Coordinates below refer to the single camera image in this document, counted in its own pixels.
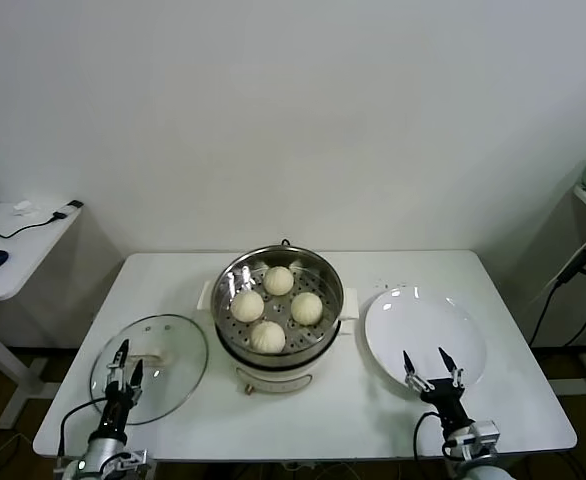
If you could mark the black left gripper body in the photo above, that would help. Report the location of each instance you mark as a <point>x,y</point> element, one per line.
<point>115,405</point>

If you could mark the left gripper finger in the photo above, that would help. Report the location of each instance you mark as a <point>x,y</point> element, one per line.
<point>137,377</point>
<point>119,367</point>

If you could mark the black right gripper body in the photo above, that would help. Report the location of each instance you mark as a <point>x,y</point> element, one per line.
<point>445,397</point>

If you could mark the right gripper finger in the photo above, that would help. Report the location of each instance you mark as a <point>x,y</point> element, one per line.
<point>409,372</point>
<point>455,377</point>

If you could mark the white steamed baozi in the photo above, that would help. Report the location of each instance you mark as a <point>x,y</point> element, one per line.
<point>279,280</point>
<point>247,306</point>
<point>307,308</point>
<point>268,337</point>

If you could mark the perforated steel steamer basket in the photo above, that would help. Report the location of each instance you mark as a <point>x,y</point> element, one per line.
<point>323,280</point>

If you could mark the white round plate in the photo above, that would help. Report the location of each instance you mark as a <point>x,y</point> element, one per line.
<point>423,330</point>

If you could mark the white electric cooker pot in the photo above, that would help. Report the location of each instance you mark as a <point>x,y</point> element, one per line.
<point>273,375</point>

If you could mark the white side desk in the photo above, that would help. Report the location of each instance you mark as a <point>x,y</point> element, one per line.
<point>23,260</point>

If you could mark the black power adapter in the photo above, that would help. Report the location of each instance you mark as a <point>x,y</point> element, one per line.
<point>575,266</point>

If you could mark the small black phone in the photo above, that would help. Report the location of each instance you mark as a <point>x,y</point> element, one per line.
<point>75,203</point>

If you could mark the small white crumpled object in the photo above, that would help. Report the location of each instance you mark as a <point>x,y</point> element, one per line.
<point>23,206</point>

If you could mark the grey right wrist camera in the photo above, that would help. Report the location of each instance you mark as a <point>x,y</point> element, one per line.
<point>480,435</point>

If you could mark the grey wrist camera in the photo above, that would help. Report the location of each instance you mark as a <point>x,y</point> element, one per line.
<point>130,457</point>
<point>480,435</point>

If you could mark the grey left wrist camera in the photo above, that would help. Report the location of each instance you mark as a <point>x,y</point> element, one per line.
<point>130,457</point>

